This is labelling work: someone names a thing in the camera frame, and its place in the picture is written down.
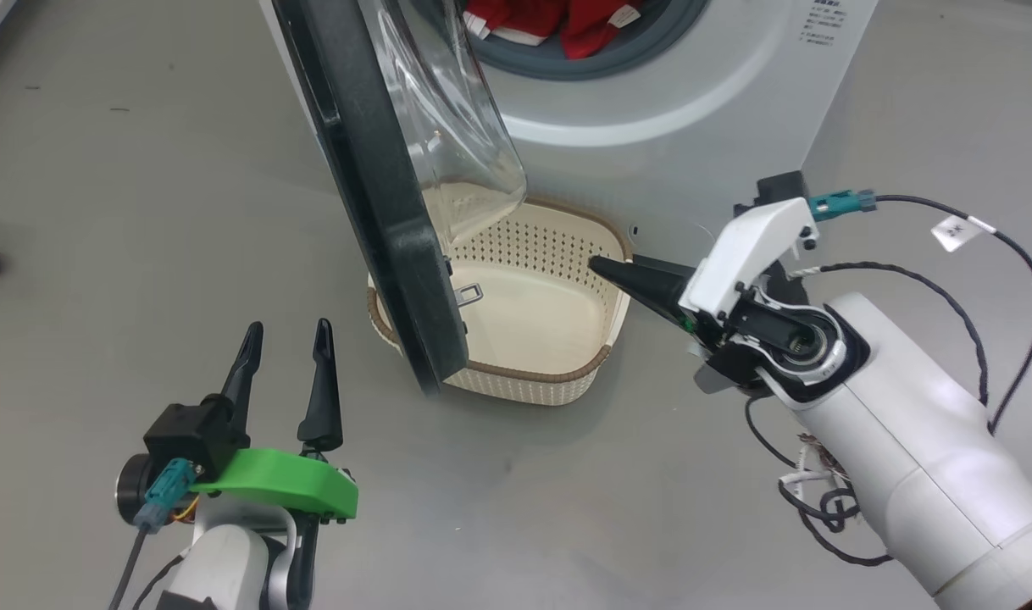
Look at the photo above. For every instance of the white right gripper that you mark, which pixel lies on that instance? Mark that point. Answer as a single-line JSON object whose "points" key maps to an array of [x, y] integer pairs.
{"points": [[745, 250]]}

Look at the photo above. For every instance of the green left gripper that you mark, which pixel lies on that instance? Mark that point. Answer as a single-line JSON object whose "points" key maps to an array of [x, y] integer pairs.
{"points": [[287, 483]]}

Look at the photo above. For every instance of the black rimmed glass washer door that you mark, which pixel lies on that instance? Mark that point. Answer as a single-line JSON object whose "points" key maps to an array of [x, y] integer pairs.
{"points": [[372, 212]]}

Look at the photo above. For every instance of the red and white garment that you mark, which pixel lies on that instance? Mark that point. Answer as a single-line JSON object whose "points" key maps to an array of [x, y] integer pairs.
{"points": [[592, 25]]}

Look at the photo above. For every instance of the cream perforated laundry basket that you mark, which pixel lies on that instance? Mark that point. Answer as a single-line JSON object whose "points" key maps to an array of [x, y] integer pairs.
{"points": [[533, 322]]}

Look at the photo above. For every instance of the white front-load washing machine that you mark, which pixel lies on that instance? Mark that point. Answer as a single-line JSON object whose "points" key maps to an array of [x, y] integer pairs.
{"points": [[694, 127]]}

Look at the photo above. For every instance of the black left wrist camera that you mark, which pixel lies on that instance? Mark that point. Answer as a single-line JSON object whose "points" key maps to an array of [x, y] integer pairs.
{"points": [[185, 436]]}

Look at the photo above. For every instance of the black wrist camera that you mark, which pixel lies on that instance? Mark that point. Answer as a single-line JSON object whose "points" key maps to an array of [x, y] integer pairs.
{"points": [[774, 188], [185, 436]]}

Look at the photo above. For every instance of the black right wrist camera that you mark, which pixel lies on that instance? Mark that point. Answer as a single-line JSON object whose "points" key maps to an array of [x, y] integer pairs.
{"points": [[774, 188]]}

